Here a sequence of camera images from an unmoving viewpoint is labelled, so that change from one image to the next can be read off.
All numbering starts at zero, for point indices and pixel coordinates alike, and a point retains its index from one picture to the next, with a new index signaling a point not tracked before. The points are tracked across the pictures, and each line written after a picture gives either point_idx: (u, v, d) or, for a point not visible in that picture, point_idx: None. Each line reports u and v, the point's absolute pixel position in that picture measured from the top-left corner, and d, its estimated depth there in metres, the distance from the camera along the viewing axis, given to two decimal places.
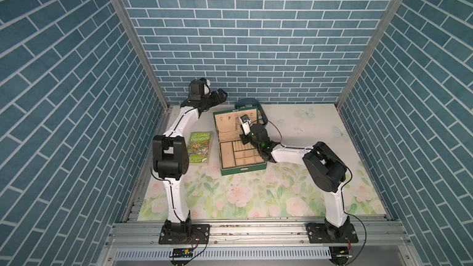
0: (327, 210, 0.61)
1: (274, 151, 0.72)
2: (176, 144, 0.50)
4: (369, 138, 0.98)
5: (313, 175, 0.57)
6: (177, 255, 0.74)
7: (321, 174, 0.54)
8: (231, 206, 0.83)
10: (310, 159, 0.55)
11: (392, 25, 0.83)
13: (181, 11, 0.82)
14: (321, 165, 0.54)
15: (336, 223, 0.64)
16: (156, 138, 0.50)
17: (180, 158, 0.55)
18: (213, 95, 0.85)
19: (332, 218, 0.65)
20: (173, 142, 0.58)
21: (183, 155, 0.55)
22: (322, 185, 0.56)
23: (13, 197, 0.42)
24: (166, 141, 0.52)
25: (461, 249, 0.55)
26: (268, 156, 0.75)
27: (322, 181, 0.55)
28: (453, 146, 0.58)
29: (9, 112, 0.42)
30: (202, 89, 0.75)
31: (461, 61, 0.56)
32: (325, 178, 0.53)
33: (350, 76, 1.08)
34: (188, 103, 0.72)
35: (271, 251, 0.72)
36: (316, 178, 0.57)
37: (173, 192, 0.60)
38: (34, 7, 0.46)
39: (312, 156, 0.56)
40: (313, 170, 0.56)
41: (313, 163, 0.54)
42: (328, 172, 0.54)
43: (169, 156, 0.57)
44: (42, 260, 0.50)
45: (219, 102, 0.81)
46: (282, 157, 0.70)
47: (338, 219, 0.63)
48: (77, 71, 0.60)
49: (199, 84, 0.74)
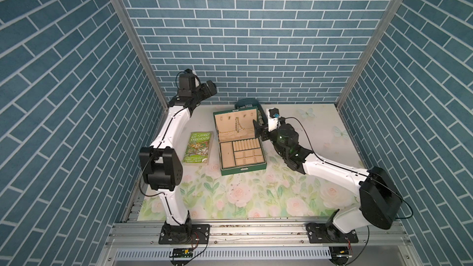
0: (337, 215, 0.68)
1: (310, 165, 0.59)
2: (166, 156, 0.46)
4: (369, 138, 0.98)
5: (365, 208, 0.47)
6: (177, 255, 0.74)
7: (382, 212, 0.43)
8: (231, 206, 0.83)
10: (369, 191, 0.44)
11: (392, 25, 0.83)
13: (181, 11, 0.82)
14: (382, 199, 0.44)
15: (343, 229, 0.63)
16: (143, 151, 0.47)
17: (172, 172, 0.51)
18: (201, 87, 0.76)
19: (339, 222, 0.63)
20: (163, 153, 0.53)
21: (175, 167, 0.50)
22: (375, 220, 0.47)
23: (12, 197, 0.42)
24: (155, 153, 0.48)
25: (461, 249, 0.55)
26: (296, 164, 0.63)
27: (377, 218, 0.46)
28: (453, 146, 0.58)
29: (9, 112, 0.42)
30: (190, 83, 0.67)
31: (461, 61, 0.56)
32: (386, 216, 0.44)
33: (350, 76, 1.08)
34: (177, 101, 0.64)
35: (271, 251, 0.72)
36: (368, 211, 0.47)
37: (170, 201, 0.57)
38: (34, 7, 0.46)
39: (371, 187, 0.45)
40: (368, 203, 0.45)
41: (373, 196, 0.43)
42: (390, 209, 0.45)
43: (159, 168, 0.52)
44: (42, 260, 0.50)
45: (209, 94, 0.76)
46: (319, 173, 0.58)
47: (347, 227, 0.61)
48: (77, 71, 0.60)
49: (189, 76, 0.66)
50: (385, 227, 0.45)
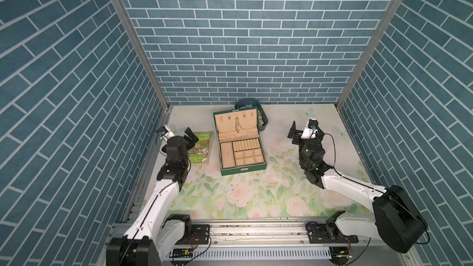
0: (342, 218, 0.66)
1: (329, 178, 0.60)
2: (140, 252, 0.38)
4: (369, 138, 0.98)
5: (380, 225, 0.46)
6: (177, 255, 0.74)
7: (396, 227, 0.42)
8: (231, 206, 0.83)
10: (382, 205, 0.44)
11: (392, 25, 0.83)
13: (181, 11, 0.82)
14: (398, 218, 0.43)
15: (343, 231, 0.64)
16: (114, 244, 0.39)
17: None
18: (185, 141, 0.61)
19: (342, 224, 0.64)
20: (138, 245, 0.42)
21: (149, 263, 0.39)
22: (392, 239, 0.45)
23: (12, 198, 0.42)
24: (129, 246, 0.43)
25: (461, 249, 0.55)
26: (315, 178, 0.65)
27: (393, 236, 0.44)
28: (453, 146, 0.58)
29: (9, 112, 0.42)
30: (180, 150, 0.59)
31: (461, 61, 0.56)
32: (401, 236, 0.42)
33: (350, 76, 1.08)
34: (165, 172, 0.58)
35: (270, 251, 0.72)
36: (385, 229, 0.45)
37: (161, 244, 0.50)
38: (35, 7, 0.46)
39: (385, 204, 0.44)
40: (382, 219, 0.45)
41: (386, 213, 0.43)
42: (404, 228, 0.43)
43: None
44: (42, 261, 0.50)
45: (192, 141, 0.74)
46: (337, 186, 0.59)
47: (348, 231, 0.62)
48: (77, 71, 0.60)
49: (178, 145, 0.58)
50: (402, 249, 0.43)
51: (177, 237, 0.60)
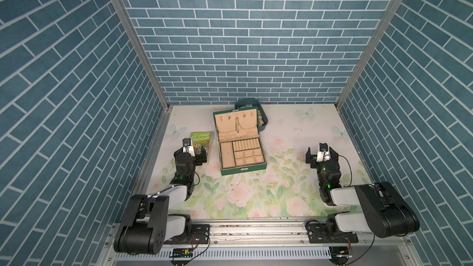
0: (341, 216, 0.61)
1: (334, 191, 0.68)
2: (157, 205, 0.45)
4: (369, 138, 0.98)
5: (364, 209, 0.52)
6: (177, 255, 0.74)
7: (372, 207, 0.47)
8: (231, 206, 0.83)
10: (363, 188, 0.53)
11: (392, 25, 0.83)
13: (181, 11, 0.82)
14: (377, 201, 0.47)
15: (340, 226, 0.65)
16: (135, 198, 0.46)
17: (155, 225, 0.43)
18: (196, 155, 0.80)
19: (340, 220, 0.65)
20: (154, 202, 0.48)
21: (161, 220, 0.43)
22: (373, 223, 0.47)
23: (12, 197, 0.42)
24: (145, 203, 0.48)
25: (461, 249, 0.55)
26: (327, 197, 0.70)
27: (374, 220, 0.47)
28: (453, 146, 0.58)
29: (8, 112, 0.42)
30: (188, 165, 0.67)
31: (461, 61, 0.56)
32: (377, 213, 0.45)
33: (350, 76, 1.08)
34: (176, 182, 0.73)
35: (271, 251, 0.72)
36: (367, 213, 0.49)
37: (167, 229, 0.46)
38: (34, 6, 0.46)
39: (367, 189, 0.50)
40: (364, 203, 0.49)
41: (367, 194, 0.49)
42: (384, 210, 0.46)
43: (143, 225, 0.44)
44: (42, 261, 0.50)
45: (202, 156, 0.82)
46: (340, 197, 0.65)
47: (345, 225, 0.63)
48: (77, 71, 0.60)
49: (186, 161, 0.68)
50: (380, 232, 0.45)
51: (176, 232, 0.59)
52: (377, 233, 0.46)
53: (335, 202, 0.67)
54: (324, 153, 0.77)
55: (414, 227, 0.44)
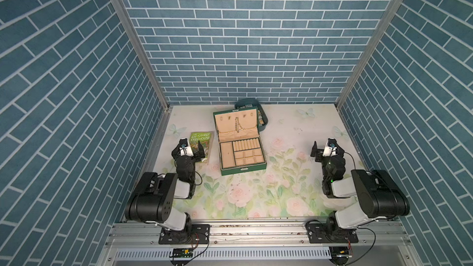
0: (341, 212, 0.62)
1: (335, 183, 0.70)
2: (168, 178, 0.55)
4: (369, 138, 0.98)
5: (358, 192, 0.53)
6: (177, 255, 0.74)
7: (364, 186, 0.50)
8: (231, 206, 0.83)
10: (357, 170, 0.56)
11: (392, 25, 0.83)
13: (181, 11, 0.82)
14: (370, 183, 0.51)
15: (339, 223, 0.66)
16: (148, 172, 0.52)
17: (165, 191, 0.47)
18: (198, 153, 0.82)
19: (340, 215, 0.66)
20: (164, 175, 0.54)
21: (170, 190, 0.48)
22: (365, 202, 0.50)
23: (12, 197, 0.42)
24: (156, 180, 0.53)
25: (462, 249, 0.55)
26: (328, 189, 0.73)
27: (366, 199, 0.49)
28: (454, 146, 0.58)
29: (9, 112, 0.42)
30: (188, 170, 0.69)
31: (461, 61, 0.56)
32: (369, 193, 0.48)
33: (350, 76, 1.08)
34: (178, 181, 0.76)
35: (271, 251, 0.72)
36: (361, 194, 0.52)
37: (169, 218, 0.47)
38: (34, 7, 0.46)
39: (362, 172, 0.54)
40: (358, 185, 0.53)
41: (360, 176, 0.52)
42: (375, 190, 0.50)
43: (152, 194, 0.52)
44: (42, 260, 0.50)
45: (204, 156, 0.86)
46: (340, 188, 0.67)
47: (344, 221, 0.63)
48: (77, 71, 0.60)
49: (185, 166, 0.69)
50: (371, 211, 0.47)
51: (177, 227, 0.60)
52: (367, 212, 0.49)
53: (335, 193, 0.69)
54: (331, 148, 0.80)
55: (403, 211, 0.46)
